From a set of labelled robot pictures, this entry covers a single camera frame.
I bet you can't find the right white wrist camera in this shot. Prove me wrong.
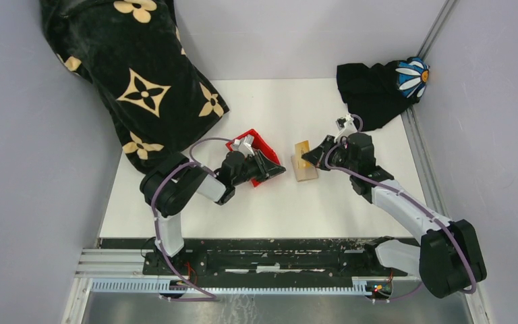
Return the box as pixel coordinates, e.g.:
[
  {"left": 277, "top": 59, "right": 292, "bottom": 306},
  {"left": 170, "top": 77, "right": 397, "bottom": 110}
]
[{"left": 335, "top": 113, "right": 363, "bottom": 143}]

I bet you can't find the black cloth with daisy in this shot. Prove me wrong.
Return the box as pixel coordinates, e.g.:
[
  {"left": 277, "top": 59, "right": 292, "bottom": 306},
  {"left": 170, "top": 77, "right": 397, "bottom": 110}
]
[{"left": 336, "top": 57, "right": 430, "bottom": 132}]

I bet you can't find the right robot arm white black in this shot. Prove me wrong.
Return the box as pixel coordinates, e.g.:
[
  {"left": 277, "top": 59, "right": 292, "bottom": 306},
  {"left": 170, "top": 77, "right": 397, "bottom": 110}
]
[{"left": 301, "top": 133, "right": 487, "bottom": 298}]

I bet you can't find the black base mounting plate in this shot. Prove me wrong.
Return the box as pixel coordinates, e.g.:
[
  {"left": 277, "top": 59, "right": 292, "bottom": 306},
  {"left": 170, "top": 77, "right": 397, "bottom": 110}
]
[{"left": 142, "top": 238, "right": 454, "bottom": 290}]

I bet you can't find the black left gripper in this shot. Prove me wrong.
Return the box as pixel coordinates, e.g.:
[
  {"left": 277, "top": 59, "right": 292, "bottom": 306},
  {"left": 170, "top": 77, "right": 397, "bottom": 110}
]
[{"left": 233, "top": 149, "right": 287, "bottom": 186}]

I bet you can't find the yellow credit card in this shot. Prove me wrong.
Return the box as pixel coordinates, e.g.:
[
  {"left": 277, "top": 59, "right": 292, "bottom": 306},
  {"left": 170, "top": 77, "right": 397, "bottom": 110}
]
[{"left": 294, "top": 140, "right": 312, "bottom": 169}]

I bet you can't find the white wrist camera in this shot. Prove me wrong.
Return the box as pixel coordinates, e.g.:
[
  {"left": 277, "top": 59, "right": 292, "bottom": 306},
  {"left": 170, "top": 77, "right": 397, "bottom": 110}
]
[
  {"left": 231, "top": 134, "right": 255, "bottom": 157},
  {"left": 335, "top": 113, "right": 363, "bottom": 143}
]

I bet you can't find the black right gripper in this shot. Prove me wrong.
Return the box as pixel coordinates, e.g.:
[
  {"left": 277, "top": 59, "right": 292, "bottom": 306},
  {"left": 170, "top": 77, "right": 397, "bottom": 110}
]
[{"left": 302, "top": 135, "right": 357, "bottom": 176}]

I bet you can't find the slotted grey cable duct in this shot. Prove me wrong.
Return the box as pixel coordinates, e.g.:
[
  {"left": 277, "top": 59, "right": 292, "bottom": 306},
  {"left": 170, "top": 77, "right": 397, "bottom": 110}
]
[{"left": 91, "top": 278, "right": 371, "bottom": 296}]

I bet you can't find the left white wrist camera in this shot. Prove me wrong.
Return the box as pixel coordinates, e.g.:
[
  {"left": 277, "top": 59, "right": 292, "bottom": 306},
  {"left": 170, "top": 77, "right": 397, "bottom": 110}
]
[{"left": 231, "top": 134, "right": 255, "bottom": 157}]

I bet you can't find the red plastic bin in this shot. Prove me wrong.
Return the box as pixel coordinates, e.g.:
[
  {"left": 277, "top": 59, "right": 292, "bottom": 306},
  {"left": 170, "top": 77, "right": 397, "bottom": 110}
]
[{"left": 225, "top": 128, "right": 281, "bottom": 164}]

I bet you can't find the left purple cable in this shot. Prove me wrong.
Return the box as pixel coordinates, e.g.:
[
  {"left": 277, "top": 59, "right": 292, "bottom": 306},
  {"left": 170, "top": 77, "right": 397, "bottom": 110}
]
[{"left": 150, "top": 136, "right": 237, "bottom": 303}]

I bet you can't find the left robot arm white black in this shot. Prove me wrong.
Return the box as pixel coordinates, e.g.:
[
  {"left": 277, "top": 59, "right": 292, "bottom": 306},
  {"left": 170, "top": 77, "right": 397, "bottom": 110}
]
[{"left": 140, "top": 150, "right": 286, "bottom": 275}]

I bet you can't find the black blanket with beige flowers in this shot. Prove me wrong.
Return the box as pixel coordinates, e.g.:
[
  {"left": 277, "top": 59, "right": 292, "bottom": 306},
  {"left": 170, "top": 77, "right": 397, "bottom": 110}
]
[{"left": 39, "top": 0, "right": 229, "bottom": 173}]

